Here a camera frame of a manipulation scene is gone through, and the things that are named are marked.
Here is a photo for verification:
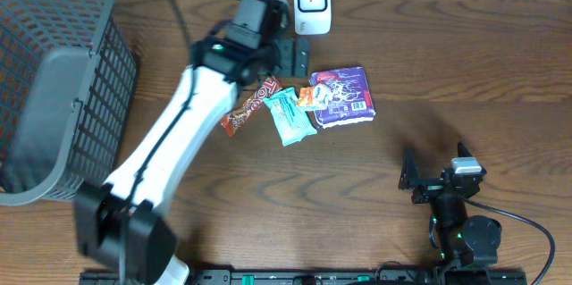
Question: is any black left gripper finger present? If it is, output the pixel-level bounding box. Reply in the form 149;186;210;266
294;38;310;78
273;38;295;78

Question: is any orange white tissue pack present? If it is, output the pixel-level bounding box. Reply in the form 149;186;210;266
296;83;333;112

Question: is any purple Carefree pad pack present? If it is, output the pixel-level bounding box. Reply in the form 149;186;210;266
309;66;376;129

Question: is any teal wet wipes pack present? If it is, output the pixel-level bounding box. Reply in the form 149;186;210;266
263;87;317;147

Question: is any orange brown candy bar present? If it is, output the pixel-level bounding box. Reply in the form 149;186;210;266
220;76;283;137

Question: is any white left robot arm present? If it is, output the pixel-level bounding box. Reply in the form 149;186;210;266
73;0;291;284

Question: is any white barcode scanner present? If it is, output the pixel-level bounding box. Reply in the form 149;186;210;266
294;0;332;36

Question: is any grey plastic basket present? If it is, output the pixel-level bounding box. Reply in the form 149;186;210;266
1;0;138;206

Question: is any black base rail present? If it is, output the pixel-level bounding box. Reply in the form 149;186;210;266
80;268;528;285

